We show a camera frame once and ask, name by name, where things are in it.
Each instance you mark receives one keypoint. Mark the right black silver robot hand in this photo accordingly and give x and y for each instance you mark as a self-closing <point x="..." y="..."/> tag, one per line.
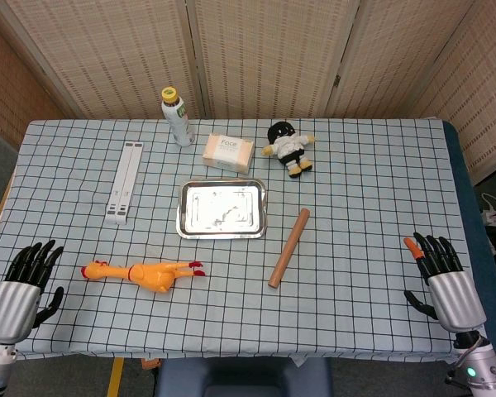
<point x="456" y="297"/>

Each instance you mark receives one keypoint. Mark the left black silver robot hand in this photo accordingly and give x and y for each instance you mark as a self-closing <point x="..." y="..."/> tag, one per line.
<point x="14" y="302"/>

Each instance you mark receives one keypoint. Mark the orange rubber toy chicken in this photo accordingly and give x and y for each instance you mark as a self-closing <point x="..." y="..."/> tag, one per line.
<point x="149" y="275"/>

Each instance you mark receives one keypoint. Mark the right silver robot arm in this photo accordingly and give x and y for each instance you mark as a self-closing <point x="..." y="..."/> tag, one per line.
<point x="483" y="368"/>

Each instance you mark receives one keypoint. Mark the stainless steel tray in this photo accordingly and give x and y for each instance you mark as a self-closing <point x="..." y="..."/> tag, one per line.
<point x="221" y="209"/>

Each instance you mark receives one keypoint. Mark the dark blue table padding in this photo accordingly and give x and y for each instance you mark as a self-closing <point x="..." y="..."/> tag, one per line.
<point x="467" y="186"/>

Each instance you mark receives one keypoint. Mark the light blue checked tablecloth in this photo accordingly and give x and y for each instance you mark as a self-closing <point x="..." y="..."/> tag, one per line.
<point x="355" y="231"/>

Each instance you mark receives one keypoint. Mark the white folding stand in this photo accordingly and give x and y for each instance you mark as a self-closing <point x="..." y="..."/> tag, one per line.
<point x="124" y="182"/>

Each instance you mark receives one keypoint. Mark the wooden rolling stick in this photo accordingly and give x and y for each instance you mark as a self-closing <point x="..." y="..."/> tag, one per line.
<point x="289" y="248"/>

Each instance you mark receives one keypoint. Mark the black white plush doll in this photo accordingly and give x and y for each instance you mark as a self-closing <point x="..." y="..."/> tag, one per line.
<point x="289" y="149"/>

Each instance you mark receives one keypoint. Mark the blue chair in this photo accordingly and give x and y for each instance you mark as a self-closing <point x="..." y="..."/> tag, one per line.
<point x="244" y="378"/>

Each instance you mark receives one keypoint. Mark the white bottle yellow cap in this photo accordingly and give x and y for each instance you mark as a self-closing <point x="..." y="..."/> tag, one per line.
<point x="179" y="122"/>

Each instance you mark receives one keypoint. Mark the peach tissue pack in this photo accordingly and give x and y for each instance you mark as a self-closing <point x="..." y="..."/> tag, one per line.
<point x="228" y="154"/>

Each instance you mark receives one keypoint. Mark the woven folding screen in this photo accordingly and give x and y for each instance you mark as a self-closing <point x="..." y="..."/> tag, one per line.
<point x="273" y="54"/>

